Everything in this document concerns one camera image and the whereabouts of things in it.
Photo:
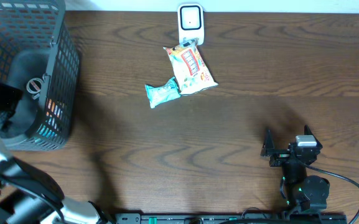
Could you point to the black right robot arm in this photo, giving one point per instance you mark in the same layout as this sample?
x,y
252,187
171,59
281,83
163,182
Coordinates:
x,y
305,194

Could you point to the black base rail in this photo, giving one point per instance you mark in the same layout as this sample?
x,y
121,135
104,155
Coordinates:
x,y
252,217

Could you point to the green tissue pack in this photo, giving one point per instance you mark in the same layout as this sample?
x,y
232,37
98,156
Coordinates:
x,y
49,132

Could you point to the mint green snack pouch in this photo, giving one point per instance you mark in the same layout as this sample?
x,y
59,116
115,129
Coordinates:
x,y
162,94

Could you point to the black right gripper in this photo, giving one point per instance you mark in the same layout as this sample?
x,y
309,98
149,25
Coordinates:
x,y
280,155

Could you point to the orange tissue pack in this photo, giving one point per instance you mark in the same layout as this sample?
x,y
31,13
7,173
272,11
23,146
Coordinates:
x,y
55,111

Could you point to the white barcode scanner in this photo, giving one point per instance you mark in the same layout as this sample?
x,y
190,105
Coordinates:
x,y
191,22

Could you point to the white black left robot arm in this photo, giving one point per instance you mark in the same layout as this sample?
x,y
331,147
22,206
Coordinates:
x,y
28,194

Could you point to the yellow white snack bag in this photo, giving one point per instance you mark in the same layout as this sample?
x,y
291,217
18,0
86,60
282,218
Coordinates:
x,y
191,72

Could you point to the dark grey plastic basket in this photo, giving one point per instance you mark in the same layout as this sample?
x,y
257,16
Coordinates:
x,y
35,43

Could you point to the round green white item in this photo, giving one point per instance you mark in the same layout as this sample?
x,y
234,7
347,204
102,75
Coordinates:
x,y
34,87

